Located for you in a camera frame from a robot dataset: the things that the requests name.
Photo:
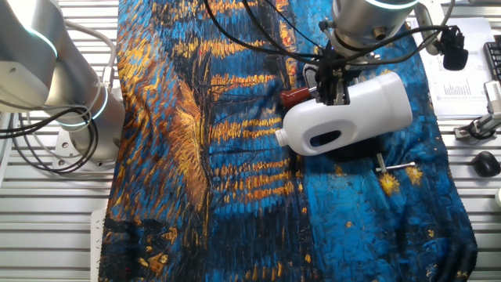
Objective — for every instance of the white plastic panel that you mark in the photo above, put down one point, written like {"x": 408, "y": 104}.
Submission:
{"x": 97, "y": 246}

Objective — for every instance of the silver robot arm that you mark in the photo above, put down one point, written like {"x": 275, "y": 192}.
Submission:
{"x": 58, "y": 78}

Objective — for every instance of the printed paper sheet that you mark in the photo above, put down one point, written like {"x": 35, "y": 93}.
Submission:
{"x": 466, "y": 90}

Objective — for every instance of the silver clamp screw with T-bar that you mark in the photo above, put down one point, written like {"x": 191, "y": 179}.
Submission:
{"x": 381, "y": 162}

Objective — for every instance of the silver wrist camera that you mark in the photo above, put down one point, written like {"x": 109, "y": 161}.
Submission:
{"x": 426, "y": 27}

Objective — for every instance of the white plastic jug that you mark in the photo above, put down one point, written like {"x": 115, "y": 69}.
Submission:
{"x": 372, "y": 109}

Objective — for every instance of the starry night painting cloth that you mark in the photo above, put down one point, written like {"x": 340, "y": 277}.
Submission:
{"x": 235, "y": 215}

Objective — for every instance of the black round knob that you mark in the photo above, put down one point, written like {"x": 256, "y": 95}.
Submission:
{"x": 485, "y": 163}

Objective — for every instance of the silver camera mount bracket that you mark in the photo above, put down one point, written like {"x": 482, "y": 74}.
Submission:
{"x": 475, "y": 128}

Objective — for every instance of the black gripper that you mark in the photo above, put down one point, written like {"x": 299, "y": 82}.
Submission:
{"x": 332, "y": 72}

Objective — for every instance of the black keyboard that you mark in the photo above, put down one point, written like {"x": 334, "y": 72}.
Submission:
{"x": 494, "y": 58}

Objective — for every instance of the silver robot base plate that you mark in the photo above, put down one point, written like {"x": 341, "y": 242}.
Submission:
{"x": 62, "y": 147}

